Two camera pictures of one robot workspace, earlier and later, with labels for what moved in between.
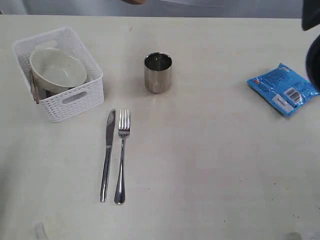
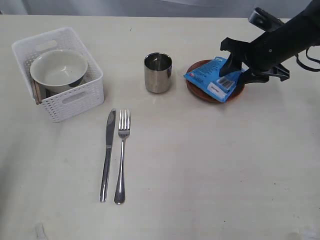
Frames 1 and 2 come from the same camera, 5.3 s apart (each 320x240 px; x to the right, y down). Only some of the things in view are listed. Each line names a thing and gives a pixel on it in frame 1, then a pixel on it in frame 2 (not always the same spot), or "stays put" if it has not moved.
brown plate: (136, 2) → (203, 93)
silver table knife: (110, 136) stays put
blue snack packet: (283, 88) → (206, 77)
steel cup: (158, 72) stays put
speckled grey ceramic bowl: (57, 69) stays put
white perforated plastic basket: (71, 101) stays put
